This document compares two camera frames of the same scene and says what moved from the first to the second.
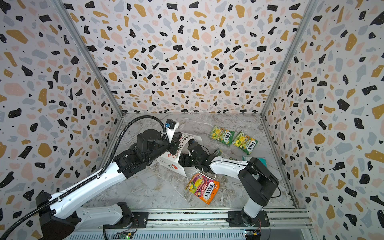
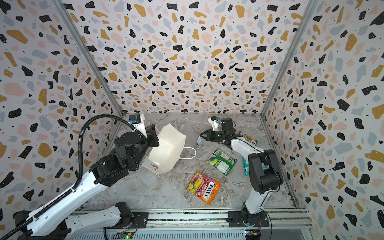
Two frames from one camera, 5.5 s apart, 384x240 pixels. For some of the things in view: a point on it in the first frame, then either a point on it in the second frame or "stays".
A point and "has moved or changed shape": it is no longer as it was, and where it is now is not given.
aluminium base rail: x=205 y=224 stays
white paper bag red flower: x=172 y=161 has moved or changed shape
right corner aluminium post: x=310 y=6 stays
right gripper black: x=190 y=149 to x=210 y=135
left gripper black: x=174 y=142 to x=152 y=135
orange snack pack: x=203 y=187 stays
